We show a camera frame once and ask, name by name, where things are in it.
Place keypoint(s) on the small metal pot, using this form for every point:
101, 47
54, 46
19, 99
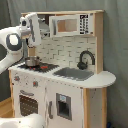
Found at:
32, 61

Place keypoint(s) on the grey sink basin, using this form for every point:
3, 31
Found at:
74, 74

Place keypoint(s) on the left red stove knob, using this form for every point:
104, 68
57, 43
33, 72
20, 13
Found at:
17, 78

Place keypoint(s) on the wooden toy kitchen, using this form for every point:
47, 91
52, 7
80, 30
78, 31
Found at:
88, 97

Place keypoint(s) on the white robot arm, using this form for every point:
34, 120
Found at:
11, 39

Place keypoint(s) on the red stove knob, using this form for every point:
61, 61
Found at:
35, 83
17, 78

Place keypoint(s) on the white microwave door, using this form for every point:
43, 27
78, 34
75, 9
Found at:
71, 25

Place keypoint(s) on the grey cabinet door handle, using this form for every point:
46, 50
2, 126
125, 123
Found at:
50, 110

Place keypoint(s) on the oven door with handle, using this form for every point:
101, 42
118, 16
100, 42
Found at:
28, 104

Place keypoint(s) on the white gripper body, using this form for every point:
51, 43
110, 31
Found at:
29, 27

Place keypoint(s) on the black toy faucet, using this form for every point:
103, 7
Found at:
83, 64

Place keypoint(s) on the right red stove knob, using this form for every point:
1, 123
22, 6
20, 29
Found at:
35, 83

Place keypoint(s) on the grey range hood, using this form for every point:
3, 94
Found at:
44, 28

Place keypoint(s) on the black stovetop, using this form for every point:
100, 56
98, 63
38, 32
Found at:
42, 67

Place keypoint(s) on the grey ice dispenser panel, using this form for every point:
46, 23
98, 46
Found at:
63, 105

